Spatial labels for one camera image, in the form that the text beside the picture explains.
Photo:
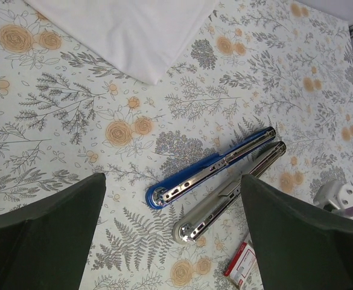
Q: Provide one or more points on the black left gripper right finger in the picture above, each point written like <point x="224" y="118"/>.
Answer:
<point x="297" y="245"/>

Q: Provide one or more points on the red and white staple box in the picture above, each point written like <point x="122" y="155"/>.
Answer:
<point x="243" y="271"/>

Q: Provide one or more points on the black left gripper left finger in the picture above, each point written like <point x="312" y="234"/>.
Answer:
<point x="44" y="245"/>

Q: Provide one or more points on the white folded cloth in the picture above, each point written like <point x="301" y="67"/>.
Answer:
<point x="142" y="39"/>

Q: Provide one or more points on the floral patterned table mat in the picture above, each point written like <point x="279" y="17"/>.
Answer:
<point x="65" y="113"/>

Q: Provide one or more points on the blue stapler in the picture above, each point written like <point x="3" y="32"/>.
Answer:
<point x="173" y="187"/>

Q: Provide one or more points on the beige stapler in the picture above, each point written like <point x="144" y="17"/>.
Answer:
<point x="198" y="220"/>

